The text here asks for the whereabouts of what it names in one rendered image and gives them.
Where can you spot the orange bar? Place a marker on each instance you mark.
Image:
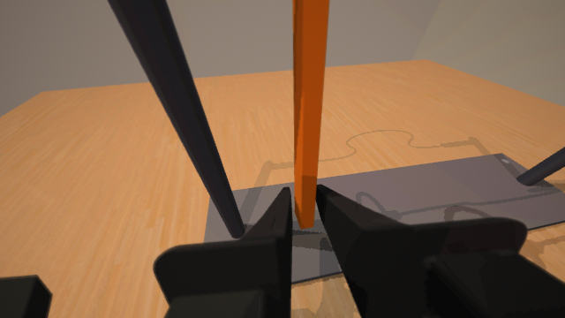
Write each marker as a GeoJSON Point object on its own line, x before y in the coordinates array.
{"type": "Point", "coordinates": [310, 33]}

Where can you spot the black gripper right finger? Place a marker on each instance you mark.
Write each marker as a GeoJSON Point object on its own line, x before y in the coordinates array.
{"type": "Point", "coordinates": [380, 257]}

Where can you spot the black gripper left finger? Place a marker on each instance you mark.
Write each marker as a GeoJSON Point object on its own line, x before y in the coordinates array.
{"type": "Point", "coordinates": [260, 260]}

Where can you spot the grey flat plate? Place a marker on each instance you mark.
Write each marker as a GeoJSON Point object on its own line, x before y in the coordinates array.
{"type": "Point", "coordinates": [448, 191]}

